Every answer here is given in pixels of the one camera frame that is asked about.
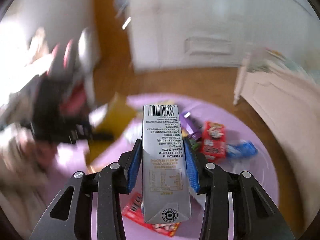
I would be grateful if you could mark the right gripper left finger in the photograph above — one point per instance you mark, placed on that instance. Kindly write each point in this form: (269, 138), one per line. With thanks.
(69, 214)

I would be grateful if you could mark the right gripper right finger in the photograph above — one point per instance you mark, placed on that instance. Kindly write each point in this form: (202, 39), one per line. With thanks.
(233, 198)

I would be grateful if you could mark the blue plastic wrapper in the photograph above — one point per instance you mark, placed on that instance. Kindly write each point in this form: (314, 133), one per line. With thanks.
(241, 149)

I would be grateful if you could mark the red snack box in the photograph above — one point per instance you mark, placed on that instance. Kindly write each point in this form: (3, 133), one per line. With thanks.
(213, 141)
(134, 211)

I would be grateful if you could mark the silver drink carton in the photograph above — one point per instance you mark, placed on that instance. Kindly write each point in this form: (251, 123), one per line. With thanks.
(164, 173)

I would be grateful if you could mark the green gum pack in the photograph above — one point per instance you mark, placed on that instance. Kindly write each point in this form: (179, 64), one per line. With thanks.
(195, 145)

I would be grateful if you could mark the flat red snack box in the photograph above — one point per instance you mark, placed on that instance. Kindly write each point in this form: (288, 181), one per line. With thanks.
(134, 211)

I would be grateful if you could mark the yellow bag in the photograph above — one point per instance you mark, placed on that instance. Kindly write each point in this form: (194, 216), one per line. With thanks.
(118, 116)

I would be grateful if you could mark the purple tube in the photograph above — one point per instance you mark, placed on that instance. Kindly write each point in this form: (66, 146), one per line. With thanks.
(191, 125)

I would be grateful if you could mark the black and pink clutter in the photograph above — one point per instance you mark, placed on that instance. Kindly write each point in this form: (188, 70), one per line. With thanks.
(51, 105)

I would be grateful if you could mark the white wardrobe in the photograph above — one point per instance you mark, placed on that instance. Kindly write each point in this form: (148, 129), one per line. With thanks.
(206, 33)

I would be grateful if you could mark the white bed frame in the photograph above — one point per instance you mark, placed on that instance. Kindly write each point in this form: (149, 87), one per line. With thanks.
(288, 102)

